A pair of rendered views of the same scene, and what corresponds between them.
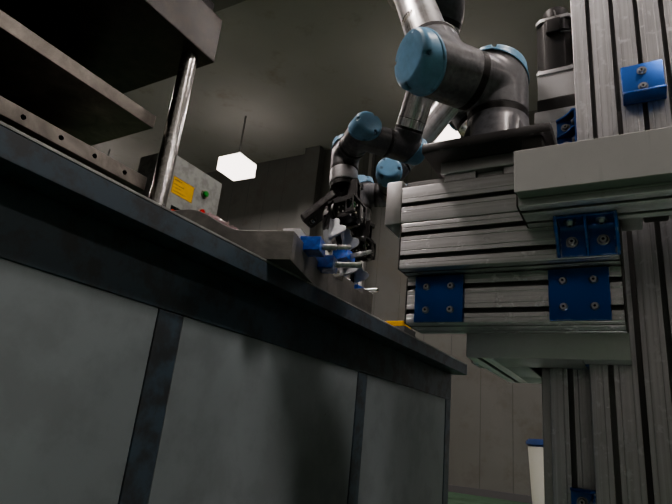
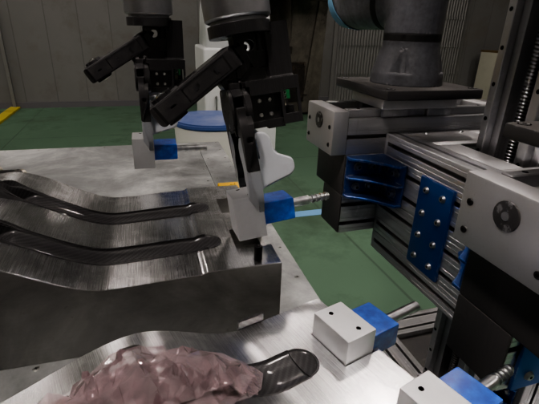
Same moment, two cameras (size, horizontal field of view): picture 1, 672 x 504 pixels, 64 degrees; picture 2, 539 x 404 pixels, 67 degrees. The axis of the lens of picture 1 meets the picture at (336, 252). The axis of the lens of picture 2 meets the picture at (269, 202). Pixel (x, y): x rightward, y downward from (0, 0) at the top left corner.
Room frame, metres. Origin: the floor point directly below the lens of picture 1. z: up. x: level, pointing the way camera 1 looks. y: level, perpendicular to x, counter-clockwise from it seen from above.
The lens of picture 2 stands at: (0.93, 0.35, 1.14)
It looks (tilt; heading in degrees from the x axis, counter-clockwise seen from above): 23 degrees down; 311
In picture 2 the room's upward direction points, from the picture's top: 2 degrees clockwise
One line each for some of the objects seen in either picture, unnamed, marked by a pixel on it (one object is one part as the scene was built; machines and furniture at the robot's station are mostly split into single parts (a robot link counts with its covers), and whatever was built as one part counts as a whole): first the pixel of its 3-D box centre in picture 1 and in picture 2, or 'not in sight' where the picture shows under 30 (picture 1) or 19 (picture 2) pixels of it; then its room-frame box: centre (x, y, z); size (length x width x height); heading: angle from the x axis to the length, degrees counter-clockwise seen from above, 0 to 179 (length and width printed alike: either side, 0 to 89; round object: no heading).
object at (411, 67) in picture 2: not in sight; (408, 58); (1.33, -0.54, 1.09); 0.15 x 0.15 x 0.10
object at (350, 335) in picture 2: (330, 264); (375, 325); (1.08, 0.01, 0.85); 0.13 x 0.05 x 0.05; 75
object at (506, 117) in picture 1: (497, 139); not in sight; (0.91, -0.29, 1.09); 0.15 x 0.15 x 0.10
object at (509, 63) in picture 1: (494, 87); not in sight; (0.91, -0.28, 1.20); 0.13 x 0.12 x 0.14; 110
